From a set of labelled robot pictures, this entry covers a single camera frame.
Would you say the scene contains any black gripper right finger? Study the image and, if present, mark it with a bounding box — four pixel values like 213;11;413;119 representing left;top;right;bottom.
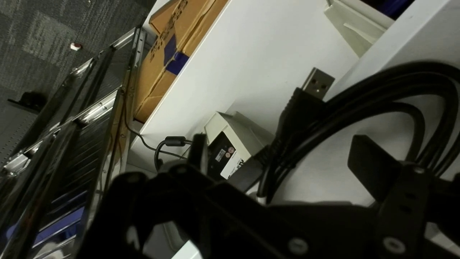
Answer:
347;134;460;259

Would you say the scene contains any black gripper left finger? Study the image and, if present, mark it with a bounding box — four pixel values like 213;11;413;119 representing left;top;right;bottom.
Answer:
78;132;290;259

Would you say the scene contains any black USB cable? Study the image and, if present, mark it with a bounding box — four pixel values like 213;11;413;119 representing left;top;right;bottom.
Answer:
257;60;460;206

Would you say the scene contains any white shelf cabinet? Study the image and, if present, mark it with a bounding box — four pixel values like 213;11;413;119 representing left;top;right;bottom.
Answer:
127;0;460;259

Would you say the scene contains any cardboard box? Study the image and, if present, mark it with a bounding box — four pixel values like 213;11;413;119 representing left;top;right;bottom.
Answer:
133;0;229;124

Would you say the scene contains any thin black cable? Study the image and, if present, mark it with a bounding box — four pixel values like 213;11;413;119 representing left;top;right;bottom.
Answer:
126;119;193;170

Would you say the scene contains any metal wire rack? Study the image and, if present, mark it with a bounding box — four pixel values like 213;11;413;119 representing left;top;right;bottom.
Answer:
0;26;149;259

